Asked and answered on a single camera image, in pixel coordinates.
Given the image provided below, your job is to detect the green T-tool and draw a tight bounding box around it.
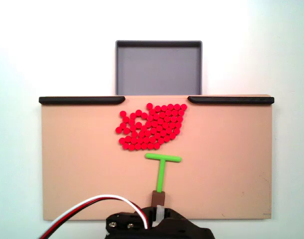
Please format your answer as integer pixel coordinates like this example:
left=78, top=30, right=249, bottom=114
left=145, top=153, right=183, bottom=206

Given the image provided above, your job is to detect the red white black servo cable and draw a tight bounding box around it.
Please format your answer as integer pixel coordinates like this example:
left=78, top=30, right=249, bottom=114
left=39, top=194, right=150, bottom=239

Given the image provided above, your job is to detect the black edge strip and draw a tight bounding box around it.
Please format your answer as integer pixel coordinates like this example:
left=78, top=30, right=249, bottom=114
left=38, top=96, right=126, bottom=105
left=187, top=96, right=275, bottom=105

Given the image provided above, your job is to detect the grey plastic tray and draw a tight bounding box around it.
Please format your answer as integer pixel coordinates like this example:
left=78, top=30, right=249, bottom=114
left=115, top=39, right=203, bottom=96

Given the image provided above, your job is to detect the beige work board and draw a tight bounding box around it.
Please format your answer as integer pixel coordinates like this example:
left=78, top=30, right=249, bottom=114
left=39, top=94, right=276, bottom=222

